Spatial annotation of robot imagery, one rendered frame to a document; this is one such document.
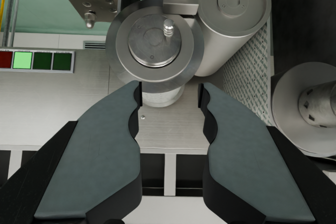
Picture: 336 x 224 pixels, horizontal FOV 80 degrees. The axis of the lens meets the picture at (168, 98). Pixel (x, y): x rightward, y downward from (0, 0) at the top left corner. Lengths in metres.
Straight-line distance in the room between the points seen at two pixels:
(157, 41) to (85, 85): 0.42
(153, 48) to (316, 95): 0.23
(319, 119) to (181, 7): 0.24
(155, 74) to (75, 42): 3.18
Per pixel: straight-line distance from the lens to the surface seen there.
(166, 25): 0.27
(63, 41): 3.52
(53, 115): 0.70
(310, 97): 0.34
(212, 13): 0.35
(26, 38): 3.80
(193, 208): 0.67
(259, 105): 0.37
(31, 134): 0.73
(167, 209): 0.67
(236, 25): 0.35
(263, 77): 0.36
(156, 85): 0.29
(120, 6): 0.36
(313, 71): 0.39
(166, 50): 0.29
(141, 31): 0.30
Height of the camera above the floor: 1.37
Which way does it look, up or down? 7 degrees down
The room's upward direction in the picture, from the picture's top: 178 degrees counter-clockwise
